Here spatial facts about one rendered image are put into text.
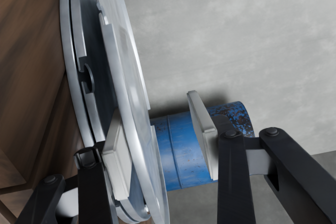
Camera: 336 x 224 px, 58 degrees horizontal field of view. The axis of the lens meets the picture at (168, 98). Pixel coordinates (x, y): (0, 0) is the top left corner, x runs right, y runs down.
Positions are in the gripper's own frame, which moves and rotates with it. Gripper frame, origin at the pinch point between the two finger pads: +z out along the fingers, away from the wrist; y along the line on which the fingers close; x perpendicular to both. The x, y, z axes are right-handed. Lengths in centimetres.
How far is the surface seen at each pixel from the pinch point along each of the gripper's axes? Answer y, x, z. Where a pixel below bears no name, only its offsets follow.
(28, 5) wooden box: -5.8, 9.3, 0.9
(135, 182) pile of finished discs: -4.3, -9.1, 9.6
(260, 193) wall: 73, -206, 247
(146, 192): -1.8, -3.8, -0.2
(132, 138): -1.8, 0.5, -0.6
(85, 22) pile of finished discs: -4.4, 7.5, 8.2
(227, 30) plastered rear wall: 54, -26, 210
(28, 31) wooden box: -5.8, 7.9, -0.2
